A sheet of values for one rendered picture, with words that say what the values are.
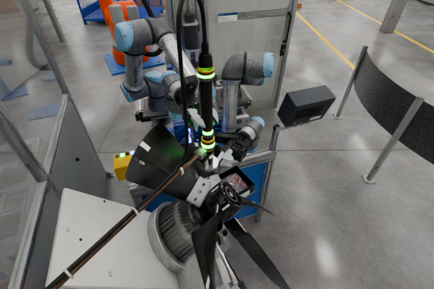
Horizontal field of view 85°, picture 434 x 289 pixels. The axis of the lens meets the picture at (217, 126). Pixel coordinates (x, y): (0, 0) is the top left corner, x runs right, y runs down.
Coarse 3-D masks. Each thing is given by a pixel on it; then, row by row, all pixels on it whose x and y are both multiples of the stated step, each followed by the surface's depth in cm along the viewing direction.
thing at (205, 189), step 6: (198, 180) 81; (204, 180) 82; (198, 186) 81; (204, 186) 82; (210, 186) 83; (192, 192) 79; (204, 192) 82; (192, 198) 79; (198, 198) 80; (204, 198) 81; (198, 204) 80
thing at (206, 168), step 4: (196, 152) 75; (200, 152) 75; (204, 152) 75; (200, 156) 74; (204, 156) 76; (208, 156) 77; (200, 160) 77; (204, 160) 76; (216, 160) 84; (200, 164) 80; (204, 164) 79; (208, 164) 81; (212, 164) 82; (216, 164) 82; (204, 168) 80; (208, 168) 81; (212, 168) 81
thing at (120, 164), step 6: (114, 156) 118; (120, 156) 118; (126, 156) 118; (114, 162) 115; (120, 162) 115; (126, 162) 115; (114, 168) 112; (120, 168) 113; (126, 168) 114; (120, 174) 115; (120, 180) 117
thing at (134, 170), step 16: (160, 128) 78; (160, 144) 75; (176, 144) 79; (144, 160) 70; (160, 160) 73; (176, 160) 77; (128, 176) 65; (144, 176) 69; (160, 176) 72; (192, 176) 79; (176, 192) 75
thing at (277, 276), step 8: (248, 232) 78; (240, 240) 84; (248, 240) 80; (248, 248) 83; (256, 248) 78; (256, 256) 81; (264, 256) 75; (264, 264) 80; (272, 264) 73; (264, 272) 85; (272, 272) 78; (272, 280) 84; (280, 280) 74; (288, 288) 70
